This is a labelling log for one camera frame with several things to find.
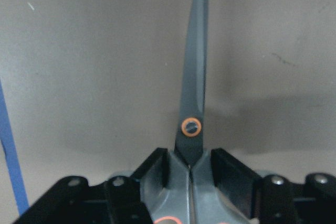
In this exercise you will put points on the grey orange scissors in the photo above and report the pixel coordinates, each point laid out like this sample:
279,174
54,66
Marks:
190,195

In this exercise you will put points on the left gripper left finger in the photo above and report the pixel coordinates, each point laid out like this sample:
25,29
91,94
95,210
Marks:
132,199

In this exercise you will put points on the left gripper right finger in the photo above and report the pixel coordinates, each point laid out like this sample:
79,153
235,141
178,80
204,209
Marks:
268,198

